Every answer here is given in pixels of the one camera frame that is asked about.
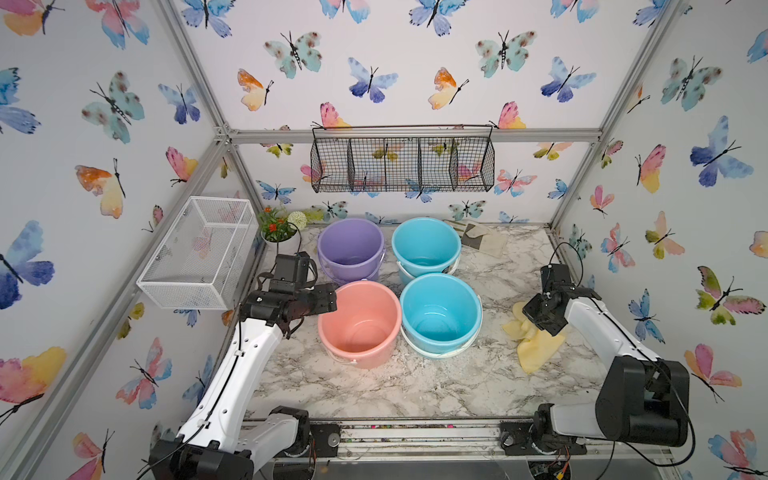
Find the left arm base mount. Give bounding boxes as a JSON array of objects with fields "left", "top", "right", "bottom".
[{"left": 276, "top": 421, "right": 341, "bottom": 459}]

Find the aluminium front rail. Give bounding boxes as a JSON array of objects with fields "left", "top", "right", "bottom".
[{"left": 167, "top": 418, "right": 676, "bottom": 464}]

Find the teal plastic bucket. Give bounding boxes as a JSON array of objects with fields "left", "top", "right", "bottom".
[
  {"left": 400, "top": 273, "right": 483, "bottom": 359},
  {"left": 391, "top": 217, "right": 462, "bottom": 285}
]

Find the beige patterned folded cloth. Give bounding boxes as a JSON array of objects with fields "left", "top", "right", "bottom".
[{"left": 445, "top": 220, "right": 508, "bottom": 258}]

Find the black wire wall basket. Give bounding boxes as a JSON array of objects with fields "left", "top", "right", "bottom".
[{"left": 305, "top": 124, "right": 496, "bottom": 194}]

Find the pink plastic bucket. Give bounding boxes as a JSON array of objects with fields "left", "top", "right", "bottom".
[{"left": 318, "top": 280, "right": 402, "bottom": 370}]

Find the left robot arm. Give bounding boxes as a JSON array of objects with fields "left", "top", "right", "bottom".
[{"left": 138, "top": 284, "right": 337, "bottom": 479}]

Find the purple plastic bucket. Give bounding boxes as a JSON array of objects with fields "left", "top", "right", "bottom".
[{"left": 317, "top": 218, "right": 386, "bottom": 285}]

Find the potted flower plant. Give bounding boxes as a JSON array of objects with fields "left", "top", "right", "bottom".
[{"left": 258, "top": 207, "right": 309, "bottom": 254}]

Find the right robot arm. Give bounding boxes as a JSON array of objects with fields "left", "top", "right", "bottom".
[{"left": 522, "top": 287, "right": 698, "bottom": 467}]

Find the white wire mesh basket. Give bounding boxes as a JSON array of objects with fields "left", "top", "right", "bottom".
[{"left": 137, "top": 196, "right": 258, "bottom": 310}]

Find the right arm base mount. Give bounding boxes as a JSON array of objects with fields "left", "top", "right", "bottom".
[{"left": 499, "top": 419, "right": 587, "bottom": 456}]

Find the yellow microfiber cloth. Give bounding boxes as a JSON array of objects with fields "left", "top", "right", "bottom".
[{"left": 502, "top": 302, "right": 567, "bottom": 375}]

